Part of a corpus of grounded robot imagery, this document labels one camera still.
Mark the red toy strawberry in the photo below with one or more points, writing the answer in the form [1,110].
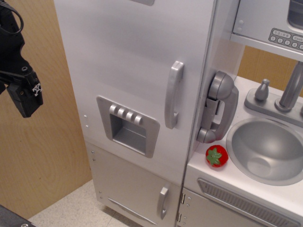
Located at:
[216,156]

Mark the silver toy faucet knob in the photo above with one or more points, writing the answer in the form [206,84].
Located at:
[262,91]

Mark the white fridge door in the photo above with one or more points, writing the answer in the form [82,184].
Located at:
[123,50]
[131,190]

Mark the white toy microwave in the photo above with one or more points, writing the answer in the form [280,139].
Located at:
[274,26]

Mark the silver fridge door handle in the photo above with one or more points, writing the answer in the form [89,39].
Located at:
[175,77]
[161,209]

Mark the black object bottom left corner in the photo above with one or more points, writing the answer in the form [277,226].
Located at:
[11,219]

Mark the silver ice dispenser panel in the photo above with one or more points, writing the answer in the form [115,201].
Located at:
[128,127]

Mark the silver toy sink basin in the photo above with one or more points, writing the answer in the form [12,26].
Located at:
[267,151]

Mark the silver toy faucet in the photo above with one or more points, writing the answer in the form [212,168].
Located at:
[292,91]

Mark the white oven cabinet door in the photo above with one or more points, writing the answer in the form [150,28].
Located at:
[216,206]

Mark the white toy kitchen cabinet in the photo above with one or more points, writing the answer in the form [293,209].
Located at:
[223,54]

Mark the grey toy telephone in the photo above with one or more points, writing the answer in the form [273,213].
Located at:
[220,108]

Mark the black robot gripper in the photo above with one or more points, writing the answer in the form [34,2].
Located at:
[23,84]

